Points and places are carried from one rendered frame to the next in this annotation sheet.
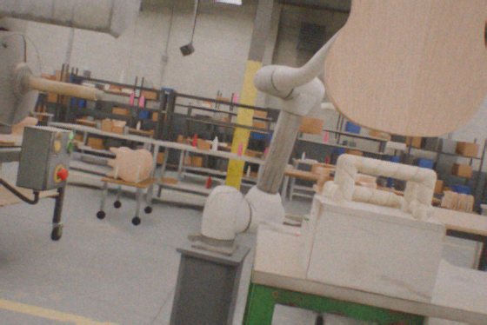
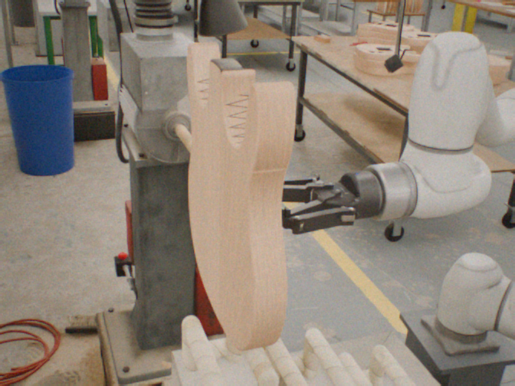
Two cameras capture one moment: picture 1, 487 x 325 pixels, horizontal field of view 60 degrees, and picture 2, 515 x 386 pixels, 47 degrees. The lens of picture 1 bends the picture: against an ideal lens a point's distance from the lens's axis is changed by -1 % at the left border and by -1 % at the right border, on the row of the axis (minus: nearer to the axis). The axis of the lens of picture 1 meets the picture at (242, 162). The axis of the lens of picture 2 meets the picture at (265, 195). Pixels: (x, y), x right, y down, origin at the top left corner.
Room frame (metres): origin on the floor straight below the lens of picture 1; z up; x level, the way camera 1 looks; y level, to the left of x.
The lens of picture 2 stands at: (0.68, -1.04, 1.86)
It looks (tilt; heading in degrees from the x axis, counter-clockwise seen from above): 26 degrees down; 65
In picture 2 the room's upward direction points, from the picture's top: 3 degrees clockwise
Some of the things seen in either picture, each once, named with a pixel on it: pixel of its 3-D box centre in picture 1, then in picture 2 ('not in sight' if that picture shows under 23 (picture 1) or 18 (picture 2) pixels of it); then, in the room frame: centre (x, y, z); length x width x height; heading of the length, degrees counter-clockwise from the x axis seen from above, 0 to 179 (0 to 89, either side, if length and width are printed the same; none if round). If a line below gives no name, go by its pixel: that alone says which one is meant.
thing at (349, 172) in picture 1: (346, 183); (191, 345); (0.93, -0.23, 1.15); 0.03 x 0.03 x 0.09
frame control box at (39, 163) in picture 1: (22, 162); not in sight; (1.40, 0.72, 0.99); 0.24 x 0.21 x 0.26; 87
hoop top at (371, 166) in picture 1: (390, 169); (203, 355); (0.92, -0.31, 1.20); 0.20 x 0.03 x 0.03; 86
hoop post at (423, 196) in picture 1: (423, 197); not in sight; (0.92, -0.40, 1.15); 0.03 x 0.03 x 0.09
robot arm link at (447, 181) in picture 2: not in sight; (443, 177); (1.33, -0.34, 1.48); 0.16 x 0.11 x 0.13; 176
